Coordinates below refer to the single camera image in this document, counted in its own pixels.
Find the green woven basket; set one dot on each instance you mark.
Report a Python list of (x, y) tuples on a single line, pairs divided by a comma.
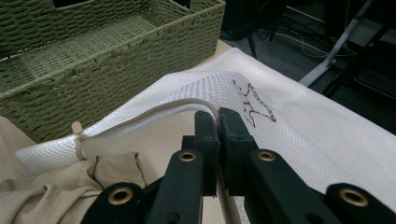
[(93, 77)]

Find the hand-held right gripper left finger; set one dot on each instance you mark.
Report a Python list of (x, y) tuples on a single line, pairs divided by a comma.
[(186, 186)]

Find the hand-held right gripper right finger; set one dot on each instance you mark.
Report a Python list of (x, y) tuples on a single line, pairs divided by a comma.
[(264, 186)]

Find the beige garment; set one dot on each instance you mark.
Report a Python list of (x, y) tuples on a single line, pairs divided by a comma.
[(46, 199)]

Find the long white desk leg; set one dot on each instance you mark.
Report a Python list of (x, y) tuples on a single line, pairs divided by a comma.
[(336, 43)]

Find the white mesh laundry bag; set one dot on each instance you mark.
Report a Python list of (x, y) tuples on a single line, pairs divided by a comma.
[(311, 140)]

